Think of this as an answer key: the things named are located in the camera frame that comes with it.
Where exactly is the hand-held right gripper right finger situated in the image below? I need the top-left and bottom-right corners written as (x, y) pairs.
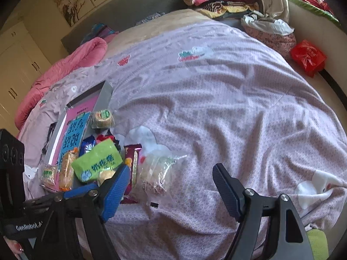
top-left (212, 163), bottom-right (316, 260)

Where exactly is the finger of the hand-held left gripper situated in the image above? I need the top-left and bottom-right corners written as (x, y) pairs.
top-left (24, 183), bottom-right (98, 209)

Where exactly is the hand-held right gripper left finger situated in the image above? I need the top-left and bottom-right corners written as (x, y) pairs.
top-left (34, 164), bottom-right (132, 260)

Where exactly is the dark purple snack packet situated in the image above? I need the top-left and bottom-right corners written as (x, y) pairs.
top-left (121, 144), bottom-right (143, 205)

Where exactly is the green snack packet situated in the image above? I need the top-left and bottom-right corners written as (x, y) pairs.
top-left (71, 138), bottom-right (124, 183)

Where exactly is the blue cookie packet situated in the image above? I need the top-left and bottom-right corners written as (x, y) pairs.
top-left (79, 135), bottom-right (97, 156)

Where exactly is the clear plastic snack bag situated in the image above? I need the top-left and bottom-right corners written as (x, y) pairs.
top-left (137, 153), bottom-right (187, 209)

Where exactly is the person's left hand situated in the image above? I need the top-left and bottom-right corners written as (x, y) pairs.
top-left (3, 236), bottom-right (26, 260)

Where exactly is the pale yellow snack packet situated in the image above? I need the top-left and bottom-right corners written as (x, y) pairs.
top-left (98, 168), bottom-right (118, 186)

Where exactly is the orange cake packet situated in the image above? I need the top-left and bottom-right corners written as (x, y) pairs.
top-left (58, 148), bottom-right (79, 191)

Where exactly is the round cracker packet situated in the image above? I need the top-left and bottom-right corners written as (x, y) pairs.
top-left (90, 109), bottom-right (114, 129)
top-left (39, 165), bottom-right (59, 189)

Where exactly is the small black packet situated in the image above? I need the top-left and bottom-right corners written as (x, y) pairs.
top-left (107, 130), bottom-right (121, 152)

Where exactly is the pink book with blue label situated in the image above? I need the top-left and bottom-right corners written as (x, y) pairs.
top-left (56, 93), bottom-right (101, 189)

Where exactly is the lilac printed bedsheet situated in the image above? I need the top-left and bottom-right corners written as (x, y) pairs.
top-left (16, 19), bottom-right (347, 260)

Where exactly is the cream wardrobe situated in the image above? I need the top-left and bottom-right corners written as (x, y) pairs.
top-left (0, 22), bottom-right (52, 138)

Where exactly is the pink quilt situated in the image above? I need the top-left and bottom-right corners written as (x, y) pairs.
top-left (15, 37), bottom-right (109, 130)

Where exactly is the floral fabric bag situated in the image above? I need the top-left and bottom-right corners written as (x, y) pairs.
top-left (242, 24), bottom-right (297, 60)

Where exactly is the red plastic bag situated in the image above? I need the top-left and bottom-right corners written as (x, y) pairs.
top-left (291, 39), bottom-right (327, 78)

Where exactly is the teal striped clothing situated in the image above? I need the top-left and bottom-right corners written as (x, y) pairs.
top-left (80, 23), bottom-right (120, 44)

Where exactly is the beige blanket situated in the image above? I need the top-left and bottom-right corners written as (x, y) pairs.
top-left (104, 9), bottom-right (209, 60)

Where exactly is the white plastic bag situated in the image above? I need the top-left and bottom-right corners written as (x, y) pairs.
top-left (241, 12), bottom-right (295, 36)

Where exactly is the dark patterned cloth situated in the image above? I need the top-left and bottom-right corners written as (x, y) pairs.
top-left (136, 11), bottom-right (166, 26)

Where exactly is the grey headboard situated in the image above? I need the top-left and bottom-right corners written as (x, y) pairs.
top-left (61, 0), bottom-right (187, 55)

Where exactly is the cream padded ledge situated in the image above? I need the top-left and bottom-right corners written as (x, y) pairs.
top-left (287, 3), bottom-right (347, 103)

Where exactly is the black strap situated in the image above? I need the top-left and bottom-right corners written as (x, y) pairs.
top-left (321, 69), bottom-right (347, 103)

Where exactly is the wall painting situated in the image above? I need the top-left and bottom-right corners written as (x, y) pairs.
top-left (53, 0), bottom-right (152, 28)

